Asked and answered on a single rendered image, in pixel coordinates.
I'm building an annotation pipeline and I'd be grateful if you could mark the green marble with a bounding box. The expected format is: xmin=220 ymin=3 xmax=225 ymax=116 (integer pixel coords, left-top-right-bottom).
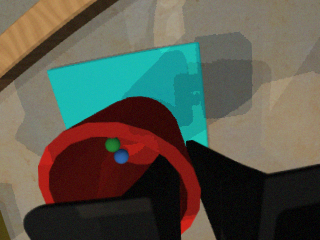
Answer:
xmin=105 ymin=138 xmax=120 ymax=152

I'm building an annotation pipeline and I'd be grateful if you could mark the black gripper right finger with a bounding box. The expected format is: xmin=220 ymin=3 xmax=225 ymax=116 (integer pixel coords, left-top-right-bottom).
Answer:
xmin=186 ymin=140 xmax=320 ymax=240

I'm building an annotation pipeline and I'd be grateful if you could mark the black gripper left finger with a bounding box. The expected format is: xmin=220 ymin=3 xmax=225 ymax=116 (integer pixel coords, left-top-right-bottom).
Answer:
xmin=23 ymin=154 xmax=181 ymax=240

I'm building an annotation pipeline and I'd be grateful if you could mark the blue marble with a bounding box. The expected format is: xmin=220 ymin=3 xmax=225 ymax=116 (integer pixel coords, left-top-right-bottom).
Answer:
xmin=114 ymin=149 xmax=129 ymax=164

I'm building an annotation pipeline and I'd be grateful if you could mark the red cup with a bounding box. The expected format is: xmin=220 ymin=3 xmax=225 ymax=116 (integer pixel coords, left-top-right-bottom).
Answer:
xmin=38 ymin=96 xmax=201 ymax=234

